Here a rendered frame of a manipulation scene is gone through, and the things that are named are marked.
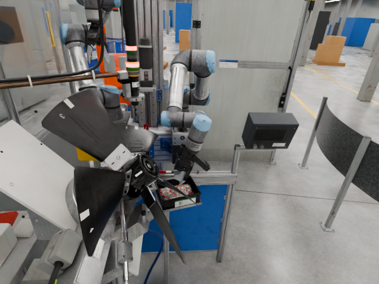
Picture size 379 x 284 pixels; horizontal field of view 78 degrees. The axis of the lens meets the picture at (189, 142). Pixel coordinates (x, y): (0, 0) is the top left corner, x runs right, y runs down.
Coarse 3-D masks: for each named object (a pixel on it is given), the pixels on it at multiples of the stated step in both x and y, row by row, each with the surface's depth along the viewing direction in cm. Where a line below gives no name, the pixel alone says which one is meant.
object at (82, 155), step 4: (76, 148) 126; (80, 152) 127; (84, 152) 128; (80, 156) 129; (84, 156) 129; (88, 156) 129; (80, 160) 130; (84, 160) 130; (88, 160) 130; (92, 160) 130; (96, 160) 131
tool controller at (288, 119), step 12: (252, 120) 127; (264, 120) 128; (276, 120) 128; (288, 120) 129; (252, 132) 129; (264, 132) 129; (276, 132) 130; (288, 132) 130; (252, 144) 135; (264, 144) 136; (276, 144) 136; (288, 144) 137
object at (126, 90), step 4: (120, 72) 76; (124, 72) 76; (120, 76) 76; (124, 76) 77; (120, 80) 78; (124, 80) 77; (128, 80) 78; (124, 84) 79; (128, 84) 79; (124, 88) 80; (128, 88) 79; (124, 92) 81; (128, 92) 80; (128, 96) 81; (132, 96) 82; (136, 96) 82; (140, 96) 82; (128, 100) 81; (132, 100) 81; (136, 100) 81; (140, 100) 82
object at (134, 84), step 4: (128, 76) 80; (136, 76) 79; (132, 80) 79; (136, 80) 80; (132, 84) 80; (136, 84) 80; (132, 88) 81; (136, 88) 81; (132, 92) 82; (136, 92) 82; (132, 104) 84; (136, 104) 84
